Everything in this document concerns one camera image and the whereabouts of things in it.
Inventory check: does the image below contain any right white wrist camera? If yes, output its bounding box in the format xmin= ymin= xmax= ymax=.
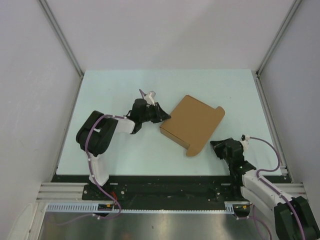
xmin=240 ymin=134 xmax=250 ymax=151

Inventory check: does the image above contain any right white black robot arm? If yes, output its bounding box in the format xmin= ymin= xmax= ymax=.
xmin=210 ymin=135 xmax=320 ymax=240

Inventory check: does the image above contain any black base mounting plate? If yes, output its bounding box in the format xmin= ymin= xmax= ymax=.
xmin=51 ymin=174 xmax=292 ymax=202

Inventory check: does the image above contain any grey slotted cable duct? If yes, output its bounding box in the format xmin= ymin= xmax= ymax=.
xmin=46 ymin=201 xmax=252 ymax=214

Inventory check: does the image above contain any aluminium front rail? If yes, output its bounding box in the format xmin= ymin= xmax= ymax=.
xmin=36 ymin=182 xmax=308 ymax=203

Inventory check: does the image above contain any left aluminium frame post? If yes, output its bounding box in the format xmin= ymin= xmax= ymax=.
xmin=37 ymin=0 xmax=85 ymax=77

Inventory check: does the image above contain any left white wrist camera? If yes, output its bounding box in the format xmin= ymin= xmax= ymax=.
xmin=144 ymin=91 xmax=156 ymax=106

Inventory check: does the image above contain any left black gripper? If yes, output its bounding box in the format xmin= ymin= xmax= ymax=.
xmin=140 ymin=103 xmax=171 ymax=125

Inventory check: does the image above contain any aluminium frame post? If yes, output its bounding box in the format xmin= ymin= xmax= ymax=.
xmin=254 ymin=0 xmax=303 ymax=76
xmin=37 ymin=0 xmax=85 ymax=77

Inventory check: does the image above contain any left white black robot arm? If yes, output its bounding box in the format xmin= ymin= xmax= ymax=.
xmin=75 ymin=98 xmax=171 ymax=200

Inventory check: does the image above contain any brown cardboard box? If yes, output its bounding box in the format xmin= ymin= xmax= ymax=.
xmin=160 ymin=95 xmax=225 ymax=157

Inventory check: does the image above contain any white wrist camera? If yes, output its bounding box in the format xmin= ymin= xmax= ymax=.
xmin=240 ymin=134 xmax=250 ymax=151
xmin=144 ymin=91 xmax=156 ymax=106

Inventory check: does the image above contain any right aluminium frame post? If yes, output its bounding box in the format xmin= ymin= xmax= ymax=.
xmin=254 ymin=0 xmax=303 ymax=76

